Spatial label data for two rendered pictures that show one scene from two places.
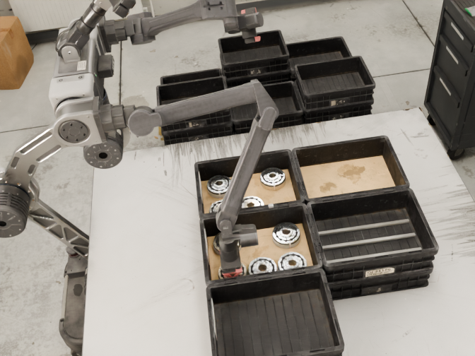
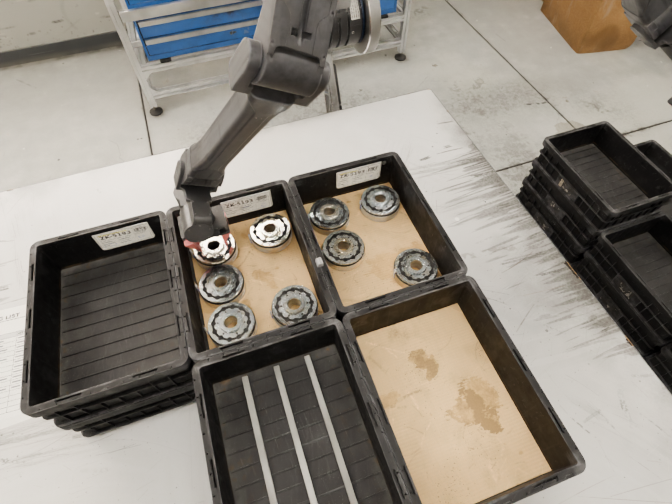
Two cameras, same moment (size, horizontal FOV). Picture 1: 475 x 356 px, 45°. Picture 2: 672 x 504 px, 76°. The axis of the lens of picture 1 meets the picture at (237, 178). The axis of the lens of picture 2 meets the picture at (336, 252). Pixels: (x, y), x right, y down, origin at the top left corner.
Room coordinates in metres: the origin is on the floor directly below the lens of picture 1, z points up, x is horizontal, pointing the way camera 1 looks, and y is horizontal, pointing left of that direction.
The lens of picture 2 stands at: (1.30, -0.59, 1.72)
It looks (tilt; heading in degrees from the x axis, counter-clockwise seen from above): 56 degrees down; 73
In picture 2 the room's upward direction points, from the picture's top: straight up
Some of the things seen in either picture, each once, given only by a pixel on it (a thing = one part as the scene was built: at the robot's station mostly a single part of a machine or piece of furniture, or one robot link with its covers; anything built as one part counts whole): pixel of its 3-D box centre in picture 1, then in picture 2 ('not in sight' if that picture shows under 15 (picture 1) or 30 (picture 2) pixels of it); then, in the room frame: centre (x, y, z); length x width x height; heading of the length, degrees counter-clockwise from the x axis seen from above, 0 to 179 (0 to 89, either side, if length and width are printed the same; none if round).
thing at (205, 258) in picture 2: (232, 272); (214, 246); (1.19, 0.06, 0.86); 0.10 x 0.10 x 0.01
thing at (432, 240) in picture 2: (248, 191); (369, 237); (1.56, -0.04, 0.87); 0.40 x 0.30 x 0.11; 92
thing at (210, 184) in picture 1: (219, 184); (380, 199); (1.63, 0.08, 0.86); 0.10 x 0.10 x 0.01
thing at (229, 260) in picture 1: (229, 252); (199, 215); (1.18, 0.06, 0.98); 0.10 x 0.07 x 0.07; 2
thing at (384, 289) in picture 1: (366, 253); not in sight; (1.27, -0.45, 0.76); 0.40 x 0.30 x 0.12; 92
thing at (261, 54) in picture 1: (254, 77); not in sight; (3.01, -0.18, 0.37); 0.40 x 0.30 x 0.45; 93
